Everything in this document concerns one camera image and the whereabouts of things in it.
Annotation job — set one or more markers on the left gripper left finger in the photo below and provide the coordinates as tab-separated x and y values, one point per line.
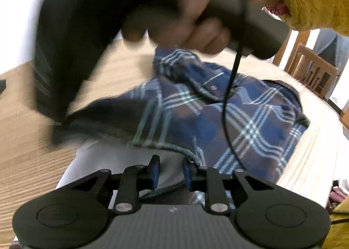
101	185

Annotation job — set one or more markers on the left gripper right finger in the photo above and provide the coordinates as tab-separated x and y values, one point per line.
222	190

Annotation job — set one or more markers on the navy brown plaid shirt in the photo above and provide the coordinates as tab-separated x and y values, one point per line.
255	126

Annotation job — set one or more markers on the person's right hand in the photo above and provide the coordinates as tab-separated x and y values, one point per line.
209	37

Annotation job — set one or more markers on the wooden chair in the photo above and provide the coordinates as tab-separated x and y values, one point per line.
312	71

